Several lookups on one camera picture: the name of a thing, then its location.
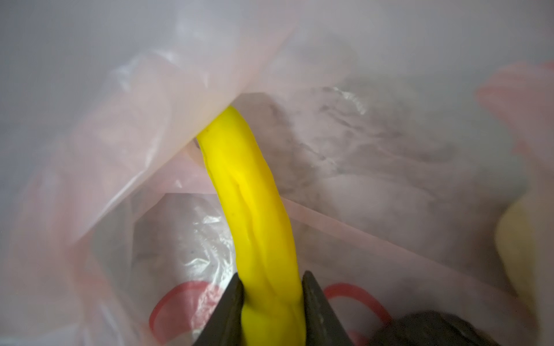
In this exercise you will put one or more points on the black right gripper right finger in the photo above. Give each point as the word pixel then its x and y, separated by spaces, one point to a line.
pixel 322 325

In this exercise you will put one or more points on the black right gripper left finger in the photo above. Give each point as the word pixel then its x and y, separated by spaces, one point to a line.
pixel 224 327

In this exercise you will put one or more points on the dark avocado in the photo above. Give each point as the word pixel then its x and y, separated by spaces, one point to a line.
pixel 431 328

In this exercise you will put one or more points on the pink plastic bag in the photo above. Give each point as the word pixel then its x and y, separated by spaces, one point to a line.
pixel 398 133

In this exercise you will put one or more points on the beige round fruit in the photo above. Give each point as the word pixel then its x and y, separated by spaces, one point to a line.
pixel 515 244

